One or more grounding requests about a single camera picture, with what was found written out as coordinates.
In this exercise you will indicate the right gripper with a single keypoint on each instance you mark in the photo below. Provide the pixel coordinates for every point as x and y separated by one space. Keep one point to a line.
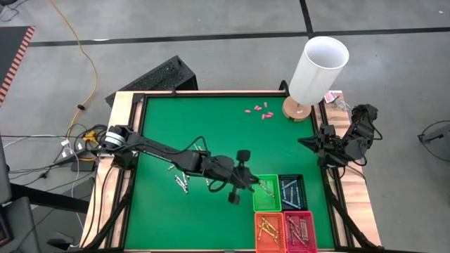
328 147

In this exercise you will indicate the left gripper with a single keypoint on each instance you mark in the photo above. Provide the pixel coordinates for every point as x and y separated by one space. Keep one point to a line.
242 174

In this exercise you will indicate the brown crayon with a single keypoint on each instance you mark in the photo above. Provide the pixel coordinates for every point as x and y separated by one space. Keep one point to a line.
293 222
302 228
299 236
307 230

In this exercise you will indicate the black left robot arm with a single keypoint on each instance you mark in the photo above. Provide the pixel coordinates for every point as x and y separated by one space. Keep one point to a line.
158 151

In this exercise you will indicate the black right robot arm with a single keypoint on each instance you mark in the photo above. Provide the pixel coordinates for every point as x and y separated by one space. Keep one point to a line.
365 119

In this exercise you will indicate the green plastic basket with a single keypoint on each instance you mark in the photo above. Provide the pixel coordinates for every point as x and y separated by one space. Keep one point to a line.
262 204

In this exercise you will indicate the black plastic basket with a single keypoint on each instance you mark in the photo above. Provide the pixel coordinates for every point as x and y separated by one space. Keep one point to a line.
293 176

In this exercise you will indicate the clear plastic bag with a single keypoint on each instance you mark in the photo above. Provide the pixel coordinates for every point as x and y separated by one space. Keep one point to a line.
342 104

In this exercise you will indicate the pink eraser packet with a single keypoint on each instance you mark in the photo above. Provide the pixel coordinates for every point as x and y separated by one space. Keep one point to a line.
331 96

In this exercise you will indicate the green table mat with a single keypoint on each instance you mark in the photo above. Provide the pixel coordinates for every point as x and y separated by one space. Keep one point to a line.
211 218

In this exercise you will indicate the wooden table side board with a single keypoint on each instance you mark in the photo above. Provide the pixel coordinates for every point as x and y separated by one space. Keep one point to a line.
117 112
351 189

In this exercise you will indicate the orange plastic basket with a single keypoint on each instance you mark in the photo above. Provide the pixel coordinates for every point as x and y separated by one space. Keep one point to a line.
270 248

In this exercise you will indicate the white shade wooden base lamp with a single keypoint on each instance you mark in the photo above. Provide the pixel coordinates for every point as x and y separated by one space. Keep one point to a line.
316 70

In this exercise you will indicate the pink plastic basket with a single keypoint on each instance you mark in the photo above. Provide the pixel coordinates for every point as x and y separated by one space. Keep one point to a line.
299 248

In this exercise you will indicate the black perforated case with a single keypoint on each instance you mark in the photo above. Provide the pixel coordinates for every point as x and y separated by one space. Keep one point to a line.
158 77

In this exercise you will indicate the gray power strip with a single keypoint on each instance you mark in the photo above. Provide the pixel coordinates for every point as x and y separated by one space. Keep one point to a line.
70 154

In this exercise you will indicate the black orange-striped floor mat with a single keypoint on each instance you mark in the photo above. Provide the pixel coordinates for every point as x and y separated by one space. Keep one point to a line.
10 45

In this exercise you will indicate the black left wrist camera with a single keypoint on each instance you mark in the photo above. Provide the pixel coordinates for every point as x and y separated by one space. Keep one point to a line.
233 198

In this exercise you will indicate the black aluminium table frame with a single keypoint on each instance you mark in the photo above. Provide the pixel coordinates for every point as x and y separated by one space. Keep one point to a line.
228 95

